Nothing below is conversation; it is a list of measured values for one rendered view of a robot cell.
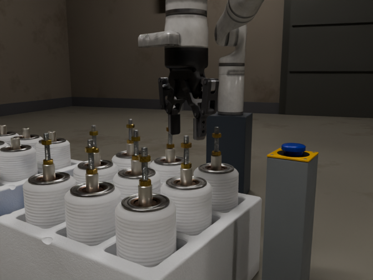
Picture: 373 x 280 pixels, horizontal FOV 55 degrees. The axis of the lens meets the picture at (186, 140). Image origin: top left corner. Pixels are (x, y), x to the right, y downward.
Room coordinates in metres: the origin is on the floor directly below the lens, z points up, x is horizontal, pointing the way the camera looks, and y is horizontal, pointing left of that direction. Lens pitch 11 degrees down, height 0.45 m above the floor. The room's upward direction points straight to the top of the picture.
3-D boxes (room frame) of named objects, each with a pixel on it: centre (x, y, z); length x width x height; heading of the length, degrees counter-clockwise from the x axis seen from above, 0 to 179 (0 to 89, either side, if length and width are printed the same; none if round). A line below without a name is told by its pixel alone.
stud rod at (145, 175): (0.53, 0.06, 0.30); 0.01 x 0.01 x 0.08
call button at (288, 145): (0.60, -0.18, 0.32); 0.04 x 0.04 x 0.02
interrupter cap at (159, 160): (0.79, 0.04, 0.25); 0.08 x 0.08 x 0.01
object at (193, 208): (0.63, 0.00, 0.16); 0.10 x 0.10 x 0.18
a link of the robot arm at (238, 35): (1.29, -0.16, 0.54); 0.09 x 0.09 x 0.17; 4
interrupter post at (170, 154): (0.79, 0.04, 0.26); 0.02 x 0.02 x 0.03
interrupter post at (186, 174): (0.63, 0.00, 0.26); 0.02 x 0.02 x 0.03
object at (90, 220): (0.59, 0.16, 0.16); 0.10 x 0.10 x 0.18
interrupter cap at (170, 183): (0.63, 0.00, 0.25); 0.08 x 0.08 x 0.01
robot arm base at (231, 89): (1.29, -0.16, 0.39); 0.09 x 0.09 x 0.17; 70
